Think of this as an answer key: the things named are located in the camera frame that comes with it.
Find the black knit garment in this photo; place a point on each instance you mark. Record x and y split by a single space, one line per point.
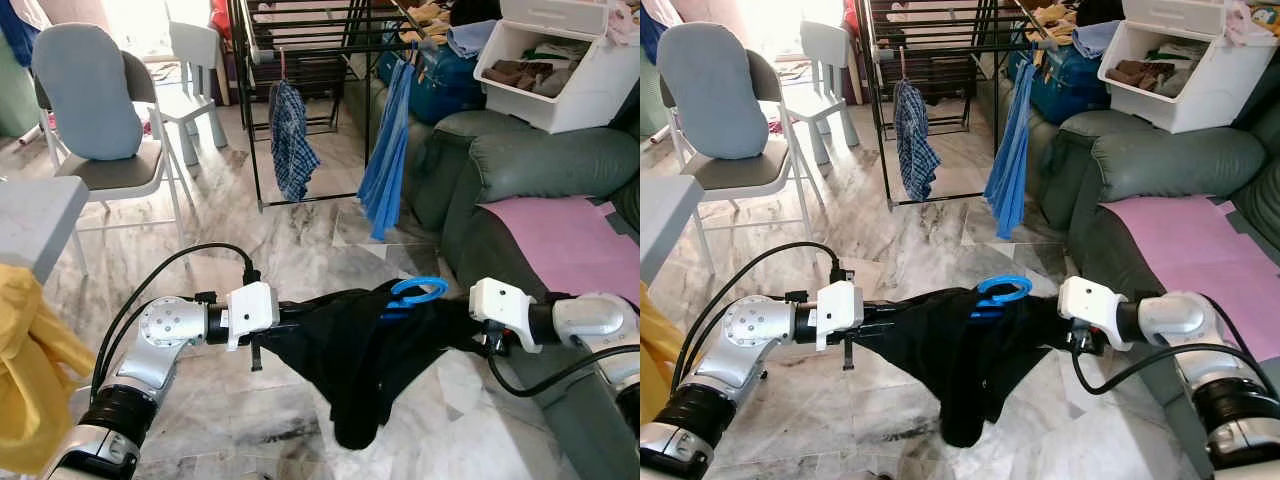
950 360
350 360

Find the yellow printed t-shirt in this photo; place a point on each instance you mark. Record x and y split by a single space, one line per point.
660 350
30 380

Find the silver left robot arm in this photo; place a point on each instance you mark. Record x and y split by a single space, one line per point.
165 325
755 325

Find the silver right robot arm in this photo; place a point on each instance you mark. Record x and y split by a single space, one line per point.
1175 318
590 318

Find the pink plastic hanger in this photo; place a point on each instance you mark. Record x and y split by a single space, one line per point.
284 65
906 65

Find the blue plaid shirt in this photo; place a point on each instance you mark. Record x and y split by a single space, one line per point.
915 140
292 140

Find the grey folding chair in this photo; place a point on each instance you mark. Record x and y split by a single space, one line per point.
740 175
120 175

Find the black metal drying rack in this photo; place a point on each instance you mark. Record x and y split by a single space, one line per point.
874 100
247 100

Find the white folding table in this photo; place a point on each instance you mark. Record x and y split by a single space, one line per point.
665 220
35 220

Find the white plastic child chair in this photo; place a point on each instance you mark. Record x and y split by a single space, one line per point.
195 50
825 50

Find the blue suitcase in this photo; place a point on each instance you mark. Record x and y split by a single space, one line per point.
450 90
1075 90

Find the blue-grey cushion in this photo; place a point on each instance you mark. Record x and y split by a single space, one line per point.
90 90
715 90

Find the pink mat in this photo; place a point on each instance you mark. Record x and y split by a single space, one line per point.
1190 250
560 240

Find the green leather sofa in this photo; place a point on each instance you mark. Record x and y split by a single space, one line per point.
540 160
1170 160

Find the red hanging item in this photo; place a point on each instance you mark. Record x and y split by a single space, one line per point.
220 18
850 15

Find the light blue towel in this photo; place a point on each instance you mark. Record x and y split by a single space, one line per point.
472 40
1098 40

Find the beige yellow garment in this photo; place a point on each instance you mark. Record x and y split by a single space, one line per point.
1052 12
428 12

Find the brown folded cloth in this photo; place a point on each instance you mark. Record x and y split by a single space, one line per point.
520 75
1145 75

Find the black cloth bundle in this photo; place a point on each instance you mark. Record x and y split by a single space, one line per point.
475 10
1100 10

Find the blue cloth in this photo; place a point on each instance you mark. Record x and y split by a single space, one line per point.
18 35
650 35

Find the white plastic storage bin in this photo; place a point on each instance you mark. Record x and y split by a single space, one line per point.
580 100
1215 100

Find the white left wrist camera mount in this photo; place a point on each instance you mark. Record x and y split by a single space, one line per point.
250 312
840 310

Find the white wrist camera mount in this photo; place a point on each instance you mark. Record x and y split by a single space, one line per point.
1090 305
840 310
500 305
250 312

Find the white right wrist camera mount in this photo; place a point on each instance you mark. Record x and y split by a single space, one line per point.
500 305
1090 305

